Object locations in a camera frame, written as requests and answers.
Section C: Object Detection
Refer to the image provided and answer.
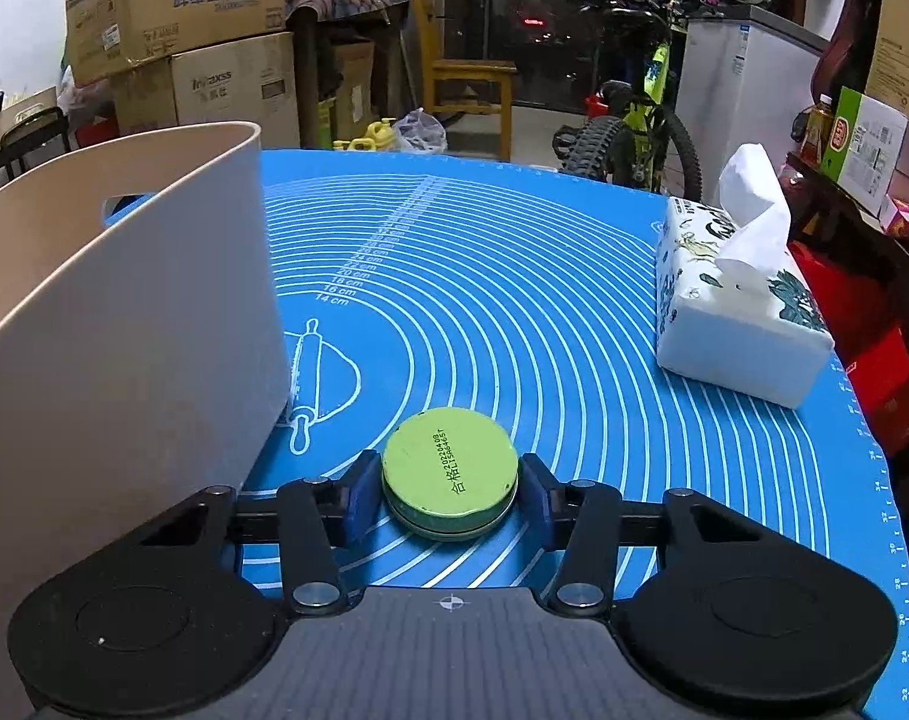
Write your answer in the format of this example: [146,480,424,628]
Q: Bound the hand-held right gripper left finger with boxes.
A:
[135,450,384,614]

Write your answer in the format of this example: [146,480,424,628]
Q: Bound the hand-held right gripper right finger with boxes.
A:
[515,452,770,614]

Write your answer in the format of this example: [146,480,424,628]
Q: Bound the green round tin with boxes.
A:
[381,405,519,542]

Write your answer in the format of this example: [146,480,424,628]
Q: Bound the beige plastic storage bin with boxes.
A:
[0,121,292,691]

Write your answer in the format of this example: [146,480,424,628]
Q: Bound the blue silicone baking mat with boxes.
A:
[240,148,909,720]

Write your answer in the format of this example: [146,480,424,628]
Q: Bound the white printed tissue box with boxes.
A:
[655,144,836,410]

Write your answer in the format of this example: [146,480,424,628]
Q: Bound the red boxes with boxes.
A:
[788,240,909,460]

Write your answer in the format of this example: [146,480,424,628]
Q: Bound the clear plastic bag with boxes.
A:
[392,109,448,156]

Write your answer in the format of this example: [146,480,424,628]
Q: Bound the green and black bicycle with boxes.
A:
[551,0,704,203]

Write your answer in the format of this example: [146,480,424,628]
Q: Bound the wooden chair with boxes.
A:
[409,0,517,162]

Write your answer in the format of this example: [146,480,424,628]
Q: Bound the white chest freezer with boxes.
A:
[675,4,834,201]

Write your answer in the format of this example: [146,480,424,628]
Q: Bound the drink bottle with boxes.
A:
[799,94,834,167]

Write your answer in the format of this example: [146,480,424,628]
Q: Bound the dark side table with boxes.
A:
[285,0,412,149]

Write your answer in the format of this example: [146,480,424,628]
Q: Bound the green and white carton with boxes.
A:
[820,86,909,196]

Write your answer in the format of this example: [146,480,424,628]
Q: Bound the black metal shelf rack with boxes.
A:
[0,106,73,201]

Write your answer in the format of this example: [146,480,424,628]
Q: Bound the cardboard box with snacks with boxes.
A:
[0,86,59,166]

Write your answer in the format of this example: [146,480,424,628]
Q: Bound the printed brown cardboard box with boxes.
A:
[62,0,289,87]

